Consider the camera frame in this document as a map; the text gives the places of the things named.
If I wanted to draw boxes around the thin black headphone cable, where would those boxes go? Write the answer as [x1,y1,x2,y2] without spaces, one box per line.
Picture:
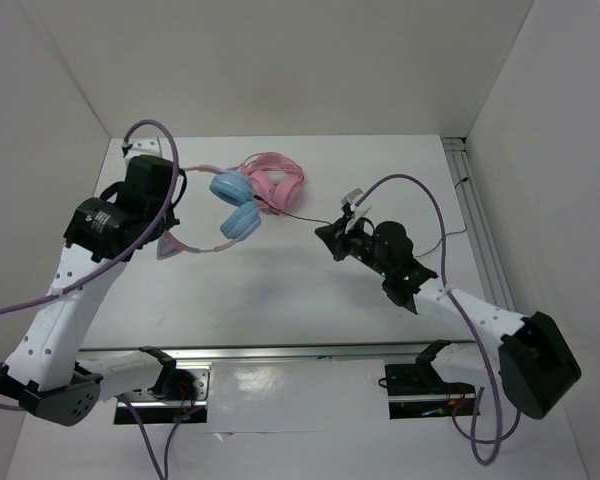
[252,175,474,261]

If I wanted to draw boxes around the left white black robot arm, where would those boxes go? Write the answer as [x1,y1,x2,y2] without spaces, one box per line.
[0,155,179,426]

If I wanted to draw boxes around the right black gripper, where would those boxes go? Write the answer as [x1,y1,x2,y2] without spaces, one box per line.
[315,213,391,277]

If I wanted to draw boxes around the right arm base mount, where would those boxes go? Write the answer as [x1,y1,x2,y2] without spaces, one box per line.
[377,340,475,420]

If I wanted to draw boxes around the aluminium rail right edge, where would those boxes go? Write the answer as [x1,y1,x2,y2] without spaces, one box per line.
[441,137,516,311]

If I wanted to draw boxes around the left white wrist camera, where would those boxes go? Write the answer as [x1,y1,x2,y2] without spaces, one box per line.
[121,137,162,159]

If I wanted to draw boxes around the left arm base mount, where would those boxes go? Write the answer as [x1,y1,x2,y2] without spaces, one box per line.
[111,346,211,424]

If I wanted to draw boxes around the pink headphones with wrapped cable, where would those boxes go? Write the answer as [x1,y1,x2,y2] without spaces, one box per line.
[238,152,305,214]

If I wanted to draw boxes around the pink blue cat-ear headphones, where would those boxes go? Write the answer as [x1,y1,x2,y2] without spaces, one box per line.
[154,162,262,263]

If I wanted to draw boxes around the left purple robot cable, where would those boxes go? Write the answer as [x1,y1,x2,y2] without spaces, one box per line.
[0,119,201,475]

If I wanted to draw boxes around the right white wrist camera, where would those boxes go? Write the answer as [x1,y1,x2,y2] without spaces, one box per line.
[341,188,371,233]

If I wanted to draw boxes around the aluminium rail front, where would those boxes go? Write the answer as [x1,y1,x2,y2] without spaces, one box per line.
[79,340,481,365]

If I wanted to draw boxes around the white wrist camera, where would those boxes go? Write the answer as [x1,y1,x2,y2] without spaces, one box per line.
[341,188,371,233]
[121,137,162,159]

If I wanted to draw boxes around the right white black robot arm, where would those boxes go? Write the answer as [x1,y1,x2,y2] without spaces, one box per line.
[315,218,581,420]

